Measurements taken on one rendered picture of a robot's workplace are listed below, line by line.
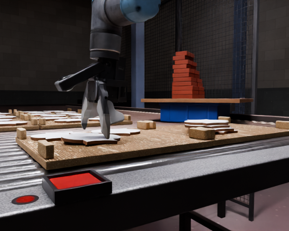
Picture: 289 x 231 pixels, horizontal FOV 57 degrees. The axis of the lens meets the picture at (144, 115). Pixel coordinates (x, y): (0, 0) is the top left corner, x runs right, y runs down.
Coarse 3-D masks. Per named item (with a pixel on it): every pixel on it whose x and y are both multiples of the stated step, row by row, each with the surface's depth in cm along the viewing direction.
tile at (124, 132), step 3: (111, 129) 85; (114, 129) 85; (117, 129) 85; (120, 129) 85; (123, 129) 85; (126, 129) 85; (129, 129) 85; (132, 129) 85; (135, 129) 85; (99, 132) 77; (111, 132) 77; (114, 132) 77; (117, 132) 77; (120, 132) 77; (123, 132) 77; (126, 132) 77; (129, 132) 77; (132, 132) 78; (135, 132) 79; (138, 132) 80; (120, 135) 76; (123, 135) 76; (126, 135) 76; (129, 135) 76
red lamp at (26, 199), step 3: (18, 198) 34; (21, 198) 34; (24, 198) 34; (27, 198) 34; (30, 198) 34; (33, 198) 34; (18, 201) 33; (21, 201) 33; (24, 201) 33; (27, 201) 33
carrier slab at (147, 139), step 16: (32, 144) 62; (64, 144) 62; (80, 144) 62; (96, 144) 62; (112, 144) 62; (128, 144) 62; (144, 144) 62; (160, 144) 62; (176, 144) 62; (192, 144) 64; (208, 144) 67; (48, 160) 46; (64, 160) 47; (80, 160) 49; (96, 160) 50; (112, 160) 52
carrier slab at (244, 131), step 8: (160, 128) 94; (168, 128) 94; (176, 128) 94; (184, 128) 94; (240, 128) 94; (248, 128) 94; (256, 128) 94; (264, 128) 94; (272, 128) 94; (216, 136) 75; (224, 136) 75; (232, 136) 75; (240, 136) 75; (248, 136) 76; (256, 136) 78; (264, 136) 80; (272, 136) 83; (280, 136) 85; (216, 144) 69; (224, 144) 71
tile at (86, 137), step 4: (92, 132) 72; (96, 132) 72; (64, 136) 63; (68, 136) 63; (72, 136) 64; (76, 136) 64; (80, 136) 65; (84, 136) 65; (88, 136) 66; (92, 136) 66; (96, 136) 66; (100, 136) 67; (104, 136) 67; (112, 136) 68; (116, 136) 69; (64, 140) 61; (68, 140) 60; (72, 140) 60; (76, 140) 60; (80, 140) 60; (84, 140) 60; (88, 140) 60; (92, 140) 60; (96, 140) 61; (100, 140) 62; (104, 140) 62; (108, 140) 62; (112, 140) 63; (116, 140) 63; (88, 144) 59
